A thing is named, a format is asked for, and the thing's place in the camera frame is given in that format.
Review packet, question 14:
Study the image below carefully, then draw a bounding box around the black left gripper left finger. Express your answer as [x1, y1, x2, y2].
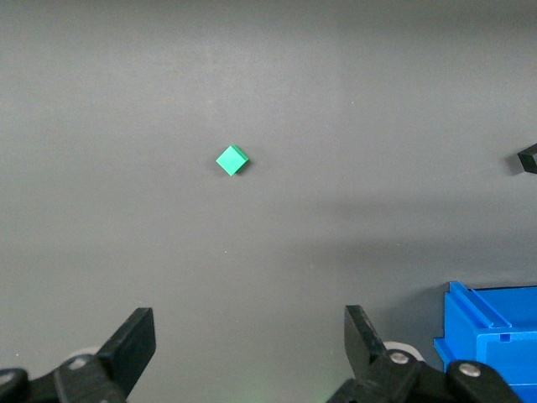
[0, 307, 157, 403]

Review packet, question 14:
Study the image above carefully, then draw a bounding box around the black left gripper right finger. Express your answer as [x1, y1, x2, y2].
[326, 305, 524, 403]

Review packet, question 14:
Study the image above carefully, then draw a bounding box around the small green cube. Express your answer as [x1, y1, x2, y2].
[215, 144, 250, 178]

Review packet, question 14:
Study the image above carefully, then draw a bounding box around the small black cube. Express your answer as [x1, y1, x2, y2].
[517, 142, 537, 175]

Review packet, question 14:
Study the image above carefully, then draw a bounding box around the blue plastic storage bin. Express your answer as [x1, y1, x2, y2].
[433, 280, 537, 403]

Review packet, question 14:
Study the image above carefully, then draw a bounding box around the dark grey table mat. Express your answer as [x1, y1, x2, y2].
[0, 0, 537, 403]

